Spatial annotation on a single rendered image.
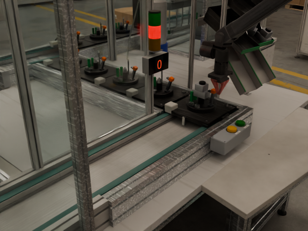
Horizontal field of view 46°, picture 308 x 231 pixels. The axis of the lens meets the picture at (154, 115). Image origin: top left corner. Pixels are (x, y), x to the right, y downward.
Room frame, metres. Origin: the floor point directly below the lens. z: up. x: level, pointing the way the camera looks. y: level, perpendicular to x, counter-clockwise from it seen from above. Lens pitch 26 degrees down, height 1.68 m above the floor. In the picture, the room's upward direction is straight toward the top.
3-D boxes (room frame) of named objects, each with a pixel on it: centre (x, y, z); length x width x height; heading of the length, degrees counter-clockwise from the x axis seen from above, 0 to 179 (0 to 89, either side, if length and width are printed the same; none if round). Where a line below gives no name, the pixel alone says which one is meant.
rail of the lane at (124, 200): (1.21, -0.15, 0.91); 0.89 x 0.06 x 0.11; 138
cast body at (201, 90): (1.53, -0.21, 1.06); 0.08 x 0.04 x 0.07; 48
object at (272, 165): (1.48, -0.43, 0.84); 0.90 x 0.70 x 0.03; 130
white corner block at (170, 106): (1.51, -0.08, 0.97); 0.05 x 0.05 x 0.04; 48
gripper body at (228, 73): (1.46, -0.28, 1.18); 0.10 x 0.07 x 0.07; 139
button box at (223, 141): (1.31, -0.32, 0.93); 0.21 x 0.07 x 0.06; 138
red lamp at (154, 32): (1.46, 0.00, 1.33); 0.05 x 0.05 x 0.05
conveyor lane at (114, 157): (1.31, 0.00, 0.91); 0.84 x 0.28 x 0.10; 138
